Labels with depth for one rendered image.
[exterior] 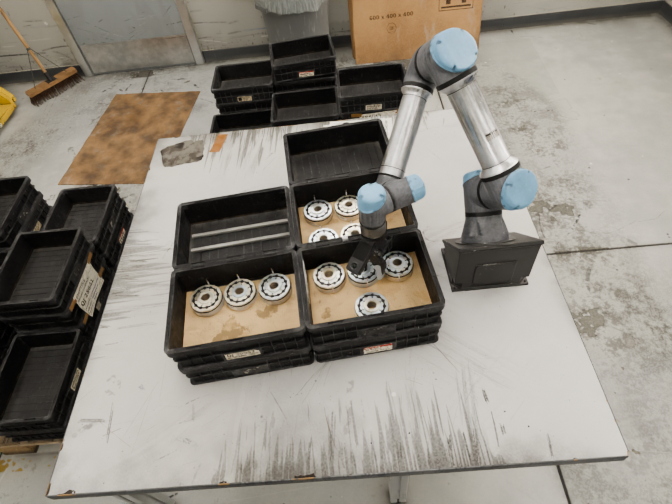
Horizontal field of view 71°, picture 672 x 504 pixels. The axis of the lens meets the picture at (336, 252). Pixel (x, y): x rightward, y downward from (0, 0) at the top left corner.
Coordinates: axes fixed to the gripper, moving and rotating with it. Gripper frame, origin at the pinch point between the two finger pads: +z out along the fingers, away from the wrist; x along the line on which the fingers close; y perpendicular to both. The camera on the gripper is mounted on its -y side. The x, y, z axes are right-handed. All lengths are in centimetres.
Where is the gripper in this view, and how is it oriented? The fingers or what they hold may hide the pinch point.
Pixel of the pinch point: (371, 275)
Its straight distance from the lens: 149.6
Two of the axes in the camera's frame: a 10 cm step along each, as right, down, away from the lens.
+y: 5.5, -6.8, 4.8
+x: -8.3, -3.8, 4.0
